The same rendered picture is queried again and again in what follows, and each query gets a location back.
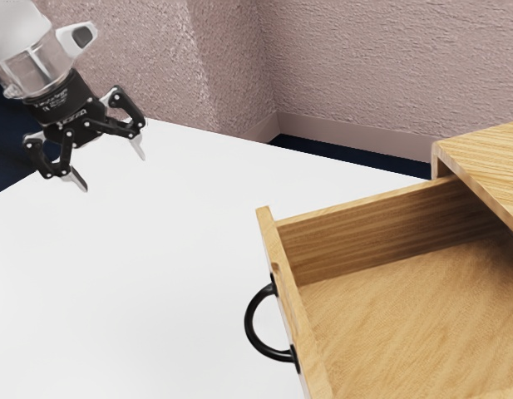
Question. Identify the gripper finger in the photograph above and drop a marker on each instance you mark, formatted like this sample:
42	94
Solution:
127	116
48	164

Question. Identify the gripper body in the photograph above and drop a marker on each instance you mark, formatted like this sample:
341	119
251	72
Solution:
65	109

